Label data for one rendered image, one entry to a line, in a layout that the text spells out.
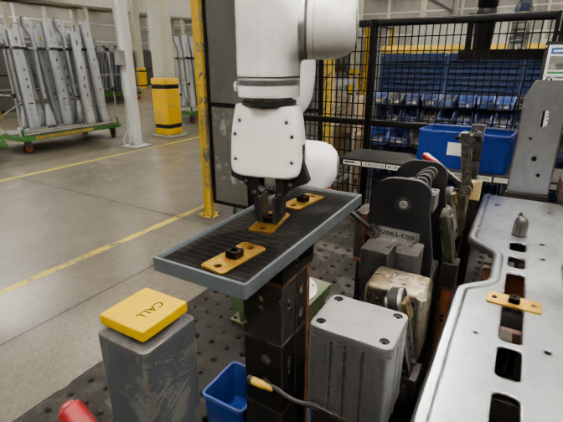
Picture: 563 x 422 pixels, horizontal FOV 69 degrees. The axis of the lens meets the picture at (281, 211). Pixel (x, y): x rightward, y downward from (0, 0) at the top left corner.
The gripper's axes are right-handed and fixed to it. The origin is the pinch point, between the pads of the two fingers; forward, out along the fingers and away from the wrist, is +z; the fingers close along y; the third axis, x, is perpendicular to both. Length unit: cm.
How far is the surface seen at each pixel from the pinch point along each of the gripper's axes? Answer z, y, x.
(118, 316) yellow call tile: 2.4, -5.0, -27.6
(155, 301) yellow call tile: 2.4, -3.2, -24.2
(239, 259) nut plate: 2.2, 1.0, -13.3
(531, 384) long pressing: 18.5, 37.2, -3.9
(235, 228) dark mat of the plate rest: 2.5, -4.1, -3.8
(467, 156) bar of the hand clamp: 4, 32, 63
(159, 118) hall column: 87, -475, 630
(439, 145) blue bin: 8, 25, 103
